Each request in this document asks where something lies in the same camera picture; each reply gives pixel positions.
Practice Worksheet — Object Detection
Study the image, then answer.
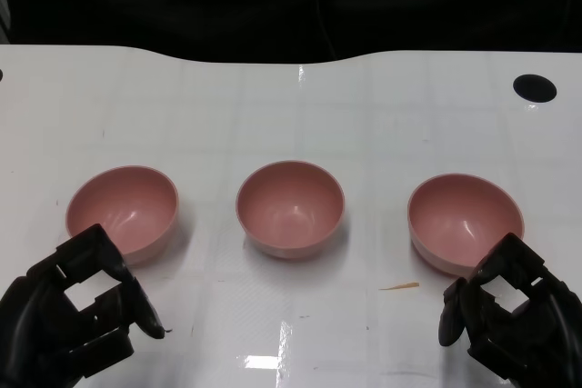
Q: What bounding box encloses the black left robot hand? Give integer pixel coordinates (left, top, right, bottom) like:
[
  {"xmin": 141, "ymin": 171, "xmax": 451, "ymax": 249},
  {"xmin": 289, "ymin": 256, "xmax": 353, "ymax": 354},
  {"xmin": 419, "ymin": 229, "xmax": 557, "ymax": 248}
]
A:
[{"xmin": 0, "ymin": 223, "xmax": 166, "ymax": 388}]

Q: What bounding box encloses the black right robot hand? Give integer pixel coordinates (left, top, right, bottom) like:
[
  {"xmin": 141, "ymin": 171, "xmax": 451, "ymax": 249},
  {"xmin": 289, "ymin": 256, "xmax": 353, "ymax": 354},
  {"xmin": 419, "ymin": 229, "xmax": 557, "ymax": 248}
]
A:
[{"xmin": 436, "ymin": 232, "xmax": 582, "ymax": 388}]

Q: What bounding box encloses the pink plastic bowl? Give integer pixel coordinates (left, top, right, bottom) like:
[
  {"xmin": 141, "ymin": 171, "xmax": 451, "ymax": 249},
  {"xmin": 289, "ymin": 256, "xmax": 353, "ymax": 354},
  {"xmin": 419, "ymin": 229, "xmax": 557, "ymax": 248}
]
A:
[
  {"xmin": 65, "ymin": 164, "xmax": 180, "ymax": 267},
  {"xmin": 406, "ymin": 173, "xmax": 526, "ymax": 278},
  {"xmin": 235, "ymin": 159, "xmax": 346, "ymax": 261}
]

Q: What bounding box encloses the thin orange sliver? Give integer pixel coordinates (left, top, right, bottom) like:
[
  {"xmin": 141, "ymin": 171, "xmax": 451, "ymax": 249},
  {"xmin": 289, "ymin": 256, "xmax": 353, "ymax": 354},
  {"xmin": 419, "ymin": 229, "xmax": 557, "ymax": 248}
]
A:
[{"xmin": 378, "ymin": 282, "xmax": 420, "ymax": 293}]

